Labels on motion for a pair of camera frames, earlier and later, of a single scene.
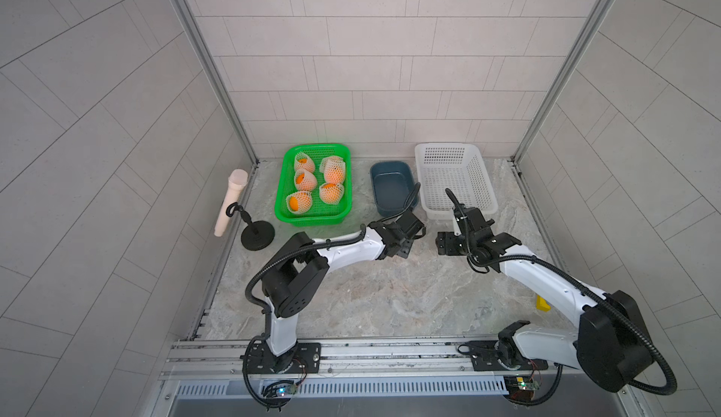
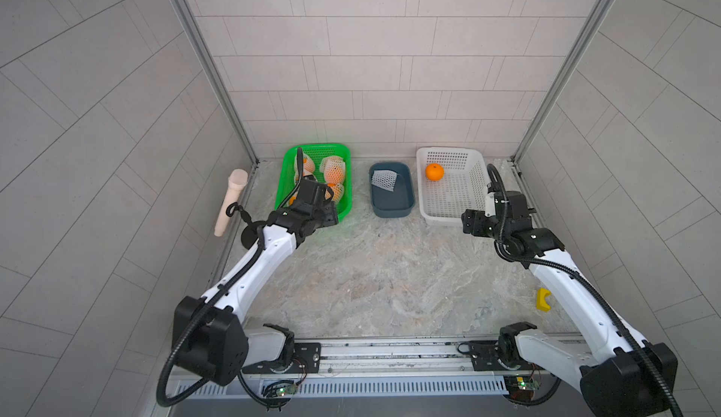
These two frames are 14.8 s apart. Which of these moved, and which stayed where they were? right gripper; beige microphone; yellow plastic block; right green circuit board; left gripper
Moved: right gripper; left gripper
Stayed: right green circuit board; yellow plastic block; beige microphone
